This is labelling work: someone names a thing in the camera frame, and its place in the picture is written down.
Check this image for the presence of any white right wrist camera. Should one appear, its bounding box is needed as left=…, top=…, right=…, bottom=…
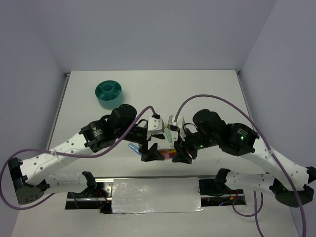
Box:
left=167, top=115, right=186, bottom=141

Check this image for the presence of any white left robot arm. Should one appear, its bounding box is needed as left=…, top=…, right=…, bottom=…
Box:
left=7, top=104, right=164, bottom=205

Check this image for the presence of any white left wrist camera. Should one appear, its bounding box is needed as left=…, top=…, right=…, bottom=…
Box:
left=147, top=117, right=164, bottom=138

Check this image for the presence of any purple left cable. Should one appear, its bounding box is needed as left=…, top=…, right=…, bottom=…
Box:
left=0, top=106, right=158, bottom=210

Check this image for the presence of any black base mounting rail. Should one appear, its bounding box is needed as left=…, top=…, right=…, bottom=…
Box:
left=65, top=176, right=246, bottom=214

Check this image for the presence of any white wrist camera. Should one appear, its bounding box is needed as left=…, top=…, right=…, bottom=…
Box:
left=167, top=115, right=186, bottom=141
left=147, top=117, right=164, bottom=138

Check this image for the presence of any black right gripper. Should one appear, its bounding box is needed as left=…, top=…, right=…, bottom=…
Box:
left=171, top=126, right=217, bottom=163

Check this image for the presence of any teal round compartment organizer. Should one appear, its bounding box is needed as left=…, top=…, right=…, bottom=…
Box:
left=95, top=80, right=123, bottom=109

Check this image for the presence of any silver foil sheet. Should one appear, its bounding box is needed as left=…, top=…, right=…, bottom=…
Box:
left=112, top=178, right=203, bottom=214

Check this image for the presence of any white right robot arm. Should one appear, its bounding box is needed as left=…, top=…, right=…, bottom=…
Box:
left=168, top=109, right=316, bottom=207

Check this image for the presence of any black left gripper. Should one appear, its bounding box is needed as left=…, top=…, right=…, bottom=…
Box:
left=116, top=125, right=165, bottom=161

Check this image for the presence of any blue highlighter pen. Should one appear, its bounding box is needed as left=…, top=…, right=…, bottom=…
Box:
left=128, top=143, right=141, bottom=155

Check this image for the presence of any green highlighter pen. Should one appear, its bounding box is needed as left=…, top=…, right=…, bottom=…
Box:
left=164, top=127, right=173, bottom=143

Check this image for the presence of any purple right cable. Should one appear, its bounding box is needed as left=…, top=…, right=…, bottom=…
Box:
left=174, top=94, right=308, bottom=237

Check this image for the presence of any pink-capped crayon bottle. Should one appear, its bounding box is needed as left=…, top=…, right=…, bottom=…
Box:
left=158, top=149, right=176, bottom=159

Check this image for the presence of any purple cable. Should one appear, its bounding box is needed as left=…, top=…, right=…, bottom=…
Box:
left=174, top=94, right=308, bottom=237
left=0, top=106, right=158, bottom=210

